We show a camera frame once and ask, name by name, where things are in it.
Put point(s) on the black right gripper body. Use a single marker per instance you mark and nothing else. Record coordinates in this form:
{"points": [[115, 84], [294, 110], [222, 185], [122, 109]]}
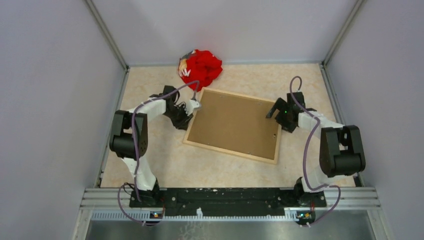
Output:
{"points": [[282, 118]]}

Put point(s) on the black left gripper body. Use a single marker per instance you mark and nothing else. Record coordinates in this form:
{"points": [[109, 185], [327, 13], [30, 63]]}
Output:
{"points": [[178, 116]]}

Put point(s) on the light wooden picture frame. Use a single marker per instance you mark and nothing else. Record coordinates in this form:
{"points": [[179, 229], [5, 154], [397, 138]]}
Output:
{"points": [[233, 126]]}

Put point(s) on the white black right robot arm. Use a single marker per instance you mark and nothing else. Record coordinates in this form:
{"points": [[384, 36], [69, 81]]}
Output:
{"points": [[341, 152]]}

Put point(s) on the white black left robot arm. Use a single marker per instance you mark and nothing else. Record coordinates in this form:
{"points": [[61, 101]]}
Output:
{"points": [[129, 135]]}

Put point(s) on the red crumpled cloth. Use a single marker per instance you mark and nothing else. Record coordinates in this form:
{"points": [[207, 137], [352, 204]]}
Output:
{"points": [[199, 65]]}

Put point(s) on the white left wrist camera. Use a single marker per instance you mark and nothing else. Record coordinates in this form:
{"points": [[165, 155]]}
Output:
{"points": [[191, 106]]}

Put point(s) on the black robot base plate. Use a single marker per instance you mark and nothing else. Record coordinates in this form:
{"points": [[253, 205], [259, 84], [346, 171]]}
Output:
{"points": [[273, 196]]}

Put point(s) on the aluminium rail front edge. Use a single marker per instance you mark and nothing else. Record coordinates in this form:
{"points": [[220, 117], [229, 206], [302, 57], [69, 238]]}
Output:
{"points": [[113, 204]]}

